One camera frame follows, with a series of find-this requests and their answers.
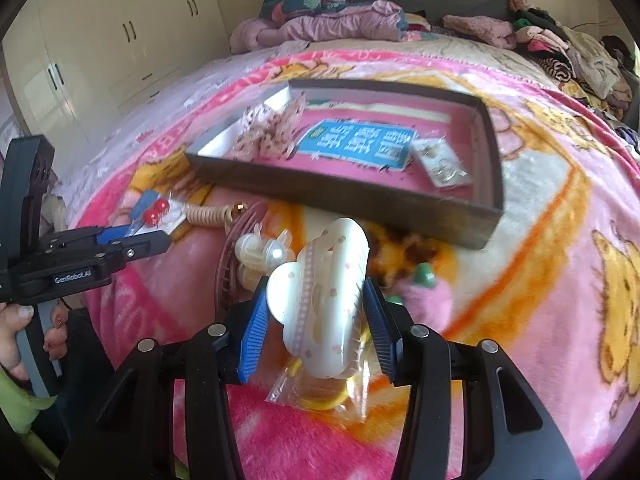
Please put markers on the pink cartoon blanket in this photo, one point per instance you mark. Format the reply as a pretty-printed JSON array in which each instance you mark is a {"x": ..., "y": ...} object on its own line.
[{"x": 550, "y": 240}]

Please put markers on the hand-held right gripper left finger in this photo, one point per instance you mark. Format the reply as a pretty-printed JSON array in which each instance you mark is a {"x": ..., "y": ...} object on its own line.
[{"x": 252, "y": 332}]

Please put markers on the pink mesh hair bow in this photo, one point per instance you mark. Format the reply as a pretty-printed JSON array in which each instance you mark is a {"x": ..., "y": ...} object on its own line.
[
  {"x": 255, "y": 135},
  {"x": 290, "y": 120}
]

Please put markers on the brown hair clip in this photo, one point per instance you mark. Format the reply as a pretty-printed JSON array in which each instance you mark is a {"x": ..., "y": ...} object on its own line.
[{"x": 227, "y": 270}]

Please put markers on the white pearl hair clip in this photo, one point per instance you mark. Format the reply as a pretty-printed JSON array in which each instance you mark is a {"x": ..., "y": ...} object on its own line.
[{"x": 260, "y": 252}]

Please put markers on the white cloud hair clip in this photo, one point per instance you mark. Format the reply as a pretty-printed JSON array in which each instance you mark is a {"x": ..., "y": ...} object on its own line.
[{"x": 320, "y": 310}]

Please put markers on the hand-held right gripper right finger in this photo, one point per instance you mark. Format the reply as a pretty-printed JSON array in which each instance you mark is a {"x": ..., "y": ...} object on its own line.
[{"x": 377, "y": 332}]

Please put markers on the person's left hand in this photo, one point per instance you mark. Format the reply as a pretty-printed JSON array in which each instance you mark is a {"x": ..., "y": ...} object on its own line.
[{"x": 12, "y": 335}]

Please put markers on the clear earring packet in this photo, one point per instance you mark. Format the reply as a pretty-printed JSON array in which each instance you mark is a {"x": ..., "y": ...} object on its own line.
[{"x": 442, "y": 162}]

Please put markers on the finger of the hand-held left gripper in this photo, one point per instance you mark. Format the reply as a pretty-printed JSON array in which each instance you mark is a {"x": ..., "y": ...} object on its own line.
[
  {"x": 150, "y": 244},
  {"x": 112, "y": 235}
]

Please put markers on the pale printed bed sheet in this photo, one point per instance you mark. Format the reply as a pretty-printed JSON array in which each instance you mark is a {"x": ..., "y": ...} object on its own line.
[{"x": 165, "y": 105}]

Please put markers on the pink plush hair clip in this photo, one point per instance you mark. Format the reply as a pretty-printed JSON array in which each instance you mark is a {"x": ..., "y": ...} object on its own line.
[{"x": 425, "y": 305}]

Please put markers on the blue printed card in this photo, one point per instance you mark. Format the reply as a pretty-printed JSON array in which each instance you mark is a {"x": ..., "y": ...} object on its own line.
[{"x": 350, "y": 142}]

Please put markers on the cream wardrobe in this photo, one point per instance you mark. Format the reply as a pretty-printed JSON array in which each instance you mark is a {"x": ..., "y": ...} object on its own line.
[{"x": 125, "y": 35}]

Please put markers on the pink crumpled duvet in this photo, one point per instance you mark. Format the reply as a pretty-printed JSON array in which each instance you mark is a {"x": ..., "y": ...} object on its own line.
[{"x": 330, "y": 25}]

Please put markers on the beige spiral hair coil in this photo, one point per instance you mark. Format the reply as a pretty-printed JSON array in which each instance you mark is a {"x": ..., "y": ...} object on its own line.
[{"x": 210, "y": 216}]

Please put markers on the pile of clothes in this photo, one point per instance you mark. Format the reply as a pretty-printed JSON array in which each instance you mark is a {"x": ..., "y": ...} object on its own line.
[{"x": 575, "y": 55}]

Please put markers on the pink fuzzy garment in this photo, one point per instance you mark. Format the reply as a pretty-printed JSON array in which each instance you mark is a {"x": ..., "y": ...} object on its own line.
[{"x": 480, "y": 30}]

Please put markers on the person's dark clothing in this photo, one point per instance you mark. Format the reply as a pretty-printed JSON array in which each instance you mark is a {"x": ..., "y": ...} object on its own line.
[{"x": 85, "y": 360}]

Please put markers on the brown cardboard box tray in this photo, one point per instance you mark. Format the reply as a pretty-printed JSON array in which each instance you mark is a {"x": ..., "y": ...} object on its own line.
[{"x": 350, "y": 200}]

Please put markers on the blue fabric hair clip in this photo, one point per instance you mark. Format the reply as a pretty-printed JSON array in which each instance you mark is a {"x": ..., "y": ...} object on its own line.
[{"x": 142, "y": 202}]

